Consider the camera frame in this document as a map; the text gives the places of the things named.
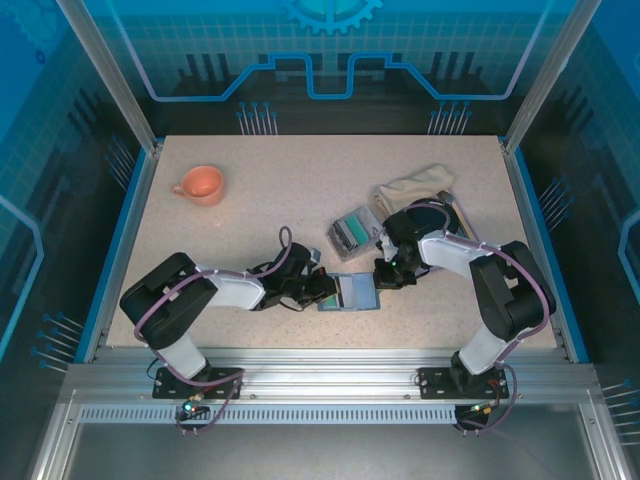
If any clear acrylic card box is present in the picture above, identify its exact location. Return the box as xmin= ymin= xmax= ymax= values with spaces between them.
xmin=327 ymin=203 xmax=386 ymax=264

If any black VIP card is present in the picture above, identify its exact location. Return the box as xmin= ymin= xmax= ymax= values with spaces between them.
xmin=333 ymin=222 xmax=359 ymax=251

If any green card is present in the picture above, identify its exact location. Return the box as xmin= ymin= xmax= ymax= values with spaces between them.
xmin=348 ymin=213 xmax=374 ymax=242

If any beige folded cloth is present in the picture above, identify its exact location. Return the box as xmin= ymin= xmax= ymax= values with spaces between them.
xmin=372 ymin=163 xmax=457 ymax=217

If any orange cup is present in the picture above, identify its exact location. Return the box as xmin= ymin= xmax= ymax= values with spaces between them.
xmin=171 ymin=166 xmax=225 ymax=208

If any small LED circuit board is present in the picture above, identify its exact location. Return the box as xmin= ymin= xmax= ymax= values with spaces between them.
xmin=467 ymin=399 xmax=502 ymax=419
xmin=180 ymin=396 xmax=209 ymax=420

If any grey metal base panel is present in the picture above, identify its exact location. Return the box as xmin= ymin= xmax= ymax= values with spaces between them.
xmin=59 ymin=423 xmax=601 ymax=480

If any aluminium frame rail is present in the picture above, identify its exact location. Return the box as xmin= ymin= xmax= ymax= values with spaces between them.
xmin=64 ymin=347 xmax=599 ymax=401

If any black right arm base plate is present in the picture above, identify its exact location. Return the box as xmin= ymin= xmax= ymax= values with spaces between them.
xmin=417 ymin=366 xmax=507 ymax=400

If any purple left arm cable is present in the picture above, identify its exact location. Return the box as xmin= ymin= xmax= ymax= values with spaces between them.
xmin=134 ymin=226 xmax=295 ymax=437

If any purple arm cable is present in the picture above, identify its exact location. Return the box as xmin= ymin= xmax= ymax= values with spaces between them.
xmin=134 ymin=226 xmax=295 ymax=437
xmin=399 ymin=199 xmax=554 ymax=432

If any slotted cable duct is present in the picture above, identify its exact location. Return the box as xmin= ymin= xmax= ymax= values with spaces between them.
xmin=79 ymin=405 xmax=459 ymax=425

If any aluminium table edge rail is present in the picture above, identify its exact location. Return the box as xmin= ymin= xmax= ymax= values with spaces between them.
xmin=499 ymin=137 xmax=574 ymax=364
xmin=82 ymin=139 xmax=165 ymax=364

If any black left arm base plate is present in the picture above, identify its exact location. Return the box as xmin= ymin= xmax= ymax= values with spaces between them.
xmin=152 ymin=366 xmax=245 ymax=400

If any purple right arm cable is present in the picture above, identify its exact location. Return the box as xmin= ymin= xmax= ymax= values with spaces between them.
xmin=399 ymin=199 xmax=554 ymax=432

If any aluminium frame post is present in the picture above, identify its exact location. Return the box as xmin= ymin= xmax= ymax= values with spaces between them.
xmin=502 ymin=0 xmax=601 ymax=155
xmin=55 ymin=0 xmax=164 ymax=155

